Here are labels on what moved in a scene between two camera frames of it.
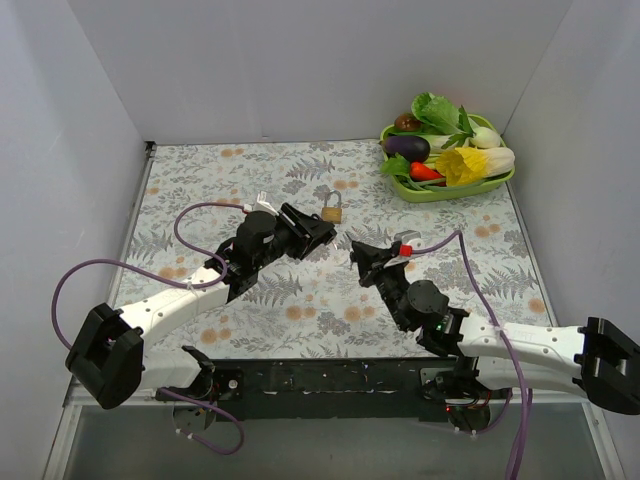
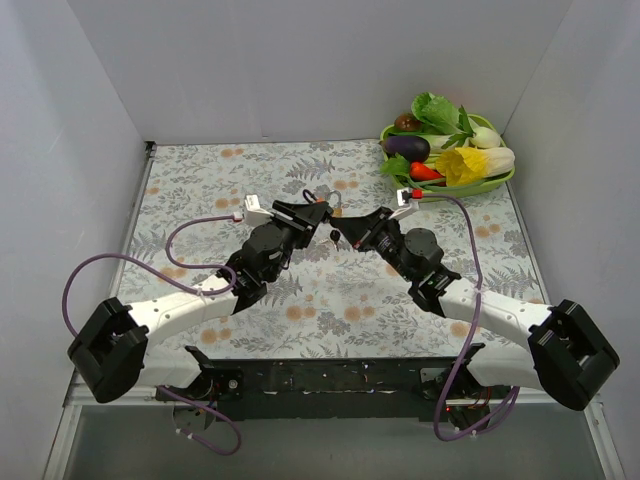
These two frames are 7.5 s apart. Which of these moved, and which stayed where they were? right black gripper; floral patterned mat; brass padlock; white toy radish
Moved: right black gripper
Stayed: brass padlock; floral patterned mat; white toy radish
